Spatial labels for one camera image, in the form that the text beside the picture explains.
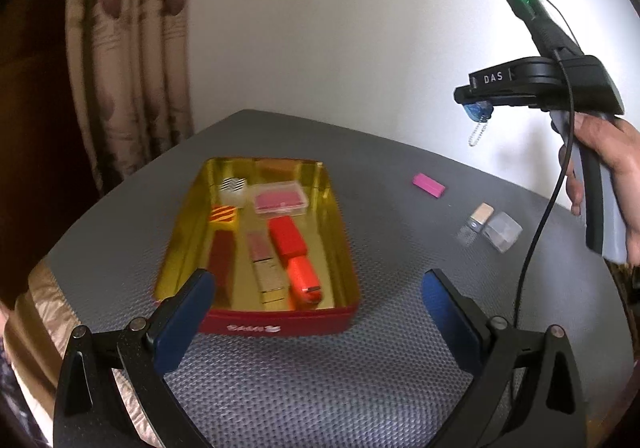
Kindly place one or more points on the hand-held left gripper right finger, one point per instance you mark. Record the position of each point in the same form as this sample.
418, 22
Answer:
450, 318

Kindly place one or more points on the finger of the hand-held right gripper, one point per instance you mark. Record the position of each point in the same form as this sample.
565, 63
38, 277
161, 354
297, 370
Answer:
480, 95

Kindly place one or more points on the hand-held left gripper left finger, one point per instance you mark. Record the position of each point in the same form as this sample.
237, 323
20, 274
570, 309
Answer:
182, 323

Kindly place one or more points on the dark red rectangular block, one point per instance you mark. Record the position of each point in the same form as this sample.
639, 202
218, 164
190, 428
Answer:
221, 263

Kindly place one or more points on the red yellow striped block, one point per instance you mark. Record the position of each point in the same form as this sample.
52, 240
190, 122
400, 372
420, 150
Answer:
224, 219

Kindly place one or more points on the orange-red toy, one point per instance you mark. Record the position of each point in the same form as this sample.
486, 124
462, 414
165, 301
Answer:
304, 280

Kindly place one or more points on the red tin box gold inside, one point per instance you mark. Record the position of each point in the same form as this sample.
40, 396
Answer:
337, 248

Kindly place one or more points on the person's right hand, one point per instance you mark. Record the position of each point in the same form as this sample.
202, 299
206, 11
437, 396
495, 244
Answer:
625, 157

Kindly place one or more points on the beige block with clear cap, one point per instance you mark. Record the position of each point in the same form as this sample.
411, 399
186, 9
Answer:
477, 222

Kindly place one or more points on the clear plastic box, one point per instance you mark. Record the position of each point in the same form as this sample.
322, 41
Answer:
502, 231

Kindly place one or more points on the pink rectangular block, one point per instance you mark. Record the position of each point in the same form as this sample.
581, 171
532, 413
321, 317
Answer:
428, 185

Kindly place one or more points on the bright red rectangular block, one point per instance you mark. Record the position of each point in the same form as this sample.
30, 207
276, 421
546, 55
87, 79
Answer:
287, 238

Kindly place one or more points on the black white zigzag block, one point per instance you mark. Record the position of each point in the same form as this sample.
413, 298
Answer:
233, 190

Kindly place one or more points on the beige patterned bedspread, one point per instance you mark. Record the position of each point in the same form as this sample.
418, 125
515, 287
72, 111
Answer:
35, 298

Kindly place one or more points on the clear case with pink insert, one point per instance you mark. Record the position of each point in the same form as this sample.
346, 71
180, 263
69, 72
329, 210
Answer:
280, 199

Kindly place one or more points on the beige patterned curtain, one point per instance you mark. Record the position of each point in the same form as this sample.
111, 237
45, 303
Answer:
130, 67

